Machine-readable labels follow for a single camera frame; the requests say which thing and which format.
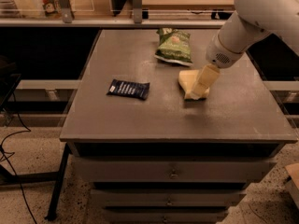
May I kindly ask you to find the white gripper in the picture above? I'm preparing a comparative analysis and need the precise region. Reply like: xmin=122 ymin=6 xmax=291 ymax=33
xmin=190 ymin=32 xmax=244 ymax=100

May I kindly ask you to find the yellow sponge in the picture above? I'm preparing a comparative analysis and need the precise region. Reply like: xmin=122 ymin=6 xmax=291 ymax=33
xmin=178 ymin=70 xmax=209 ymax=100

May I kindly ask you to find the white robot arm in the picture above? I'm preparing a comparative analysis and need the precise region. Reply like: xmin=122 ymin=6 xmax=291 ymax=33
xmin=189 ymin=0 xmax=299 ymax=100

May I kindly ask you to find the green chip bag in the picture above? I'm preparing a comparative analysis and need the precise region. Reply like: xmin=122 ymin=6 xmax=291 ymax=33
xmin=155 ymin=28 xmax=192 ymax=66

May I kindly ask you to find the dark blue snack packet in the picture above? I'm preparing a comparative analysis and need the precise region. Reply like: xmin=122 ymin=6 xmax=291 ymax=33
xmin=107 ymin=79 xmax=150 ymax=100

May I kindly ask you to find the grey drawer cabinet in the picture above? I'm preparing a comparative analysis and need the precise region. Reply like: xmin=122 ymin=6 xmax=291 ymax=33
xmin=61 ymin=30 xmax=296 ymax=224

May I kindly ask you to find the wooden box at right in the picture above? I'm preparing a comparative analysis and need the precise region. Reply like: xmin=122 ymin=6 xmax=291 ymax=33
xmin=285 ymin=163 xmax=299 ymax=209

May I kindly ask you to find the black metal stand leg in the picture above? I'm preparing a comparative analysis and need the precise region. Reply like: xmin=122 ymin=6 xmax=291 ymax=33
xmin=45 ymin=144 xmax=70 ymax=221

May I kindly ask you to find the black cable on floor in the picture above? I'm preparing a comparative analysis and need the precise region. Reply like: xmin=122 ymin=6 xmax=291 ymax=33
xmin=0 ymin=91 xmax=38 ymax=224

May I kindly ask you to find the metal shelf rail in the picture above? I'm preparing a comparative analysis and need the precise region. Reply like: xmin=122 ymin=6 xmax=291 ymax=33
xmin=0 ymin=18 xmax=225 ymax=29

